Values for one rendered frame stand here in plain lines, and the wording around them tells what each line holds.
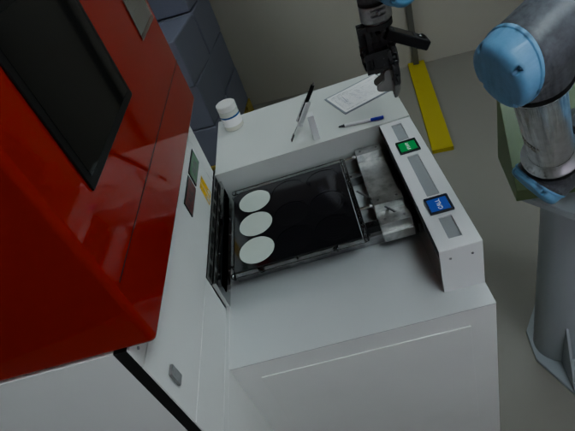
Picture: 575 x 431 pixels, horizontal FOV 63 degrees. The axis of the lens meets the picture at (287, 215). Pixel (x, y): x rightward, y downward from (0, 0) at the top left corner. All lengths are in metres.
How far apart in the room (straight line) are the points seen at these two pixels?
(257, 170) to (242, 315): 0.49
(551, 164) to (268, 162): 0.80
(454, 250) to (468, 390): 0.49
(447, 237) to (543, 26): 0.49
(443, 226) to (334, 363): 0.41
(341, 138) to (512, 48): 0.80
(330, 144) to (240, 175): 0.30
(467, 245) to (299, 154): 0.63
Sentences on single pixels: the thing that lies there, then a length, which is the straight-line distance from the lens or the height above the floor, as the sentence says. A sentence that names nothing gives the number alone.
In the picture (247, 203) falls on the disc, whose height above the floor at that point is 0.90.
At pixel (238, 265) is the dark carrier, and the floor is 0.90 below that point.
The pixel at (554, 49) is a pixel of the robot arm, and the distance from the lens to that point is 0.79.
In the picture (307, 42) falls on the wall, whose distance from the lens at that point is 3.83.
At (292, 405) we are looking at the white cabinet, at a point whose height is 0.60.
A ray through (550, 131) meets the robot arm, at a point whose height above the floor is 1.19.
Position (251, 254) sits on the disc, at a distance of 1.27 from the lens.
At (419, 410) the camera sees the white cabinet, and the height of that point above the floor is 0.42.
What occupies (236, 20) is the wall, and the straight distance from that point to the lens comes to 3.82.
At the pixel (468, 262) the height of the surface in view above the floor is 0.90.
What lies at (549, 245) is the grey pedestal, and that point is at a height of 0.60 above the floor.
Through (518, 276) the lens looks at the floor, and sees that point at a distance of 2.25.
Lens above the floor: 1.74
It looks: 39 degrees down
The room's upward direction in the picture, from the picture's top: 22 degrees counter-clockwise
